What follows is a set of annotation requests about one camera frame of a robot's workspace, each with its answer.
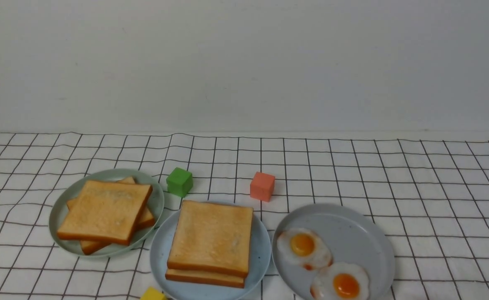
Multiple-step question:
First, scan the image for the grey plate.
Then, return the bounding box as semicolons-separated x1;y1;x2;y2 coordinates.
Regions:
272;203;396;300

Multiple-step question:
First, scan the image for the light blue plate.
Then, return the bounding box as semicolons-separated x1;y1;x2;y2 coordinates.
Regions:
149;210;272;300

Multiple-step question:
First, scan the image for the left fried egg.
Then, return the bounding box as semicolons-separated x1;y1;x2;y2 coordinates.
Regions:
276;227;334;271

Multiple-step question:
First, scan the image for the green cube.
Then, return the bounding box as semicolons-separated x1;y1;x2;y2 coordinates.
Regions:
166;167;194;199

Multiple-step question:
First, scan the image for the yellow cube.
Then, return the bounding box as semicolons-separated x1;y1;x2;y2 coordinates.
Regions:
140;287;167;300

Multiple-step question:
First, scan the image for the toast slice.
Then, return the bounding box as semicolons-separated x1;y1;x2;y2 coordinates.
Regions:
167;200;254;278
165;268;246;288
66;176;156;255
57;180;153;246

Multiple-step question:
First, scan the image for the fried egg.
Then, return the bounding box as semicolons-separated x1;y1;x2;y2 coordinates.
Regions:
310;262;370;300
276;227;334;271

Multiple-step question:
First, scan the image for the orange-red cube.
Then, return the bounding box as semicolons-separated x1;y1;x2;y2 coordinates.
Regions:
249;172;275;203

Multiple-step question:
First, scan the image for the white checkered tablecloth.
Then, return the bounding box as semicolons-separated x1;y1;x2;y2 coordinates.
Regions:
0;132;489;300

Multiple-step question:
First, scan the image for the right fried egg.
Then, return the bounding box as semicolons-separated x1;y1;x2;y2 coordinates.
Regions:
310;262;370;300

